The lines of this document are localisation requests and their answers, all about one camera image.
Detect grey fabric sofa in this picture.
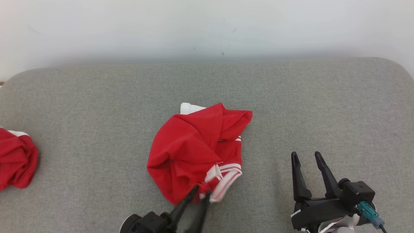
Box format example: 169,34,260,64
0,57,414,233

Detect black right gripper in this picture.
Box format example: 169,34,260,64
290,151,358,231

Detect red garment wide white band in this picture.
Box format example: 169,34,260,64
0,127,38,191

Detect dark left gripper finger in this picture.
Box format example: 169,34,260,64
168,186,199,233
181,191,212,233

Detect red garment striped white trim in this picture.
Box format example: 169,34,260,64
147,103,253,205

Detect teal plug right camera cable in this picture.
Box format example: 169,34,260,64
355,201,388,233

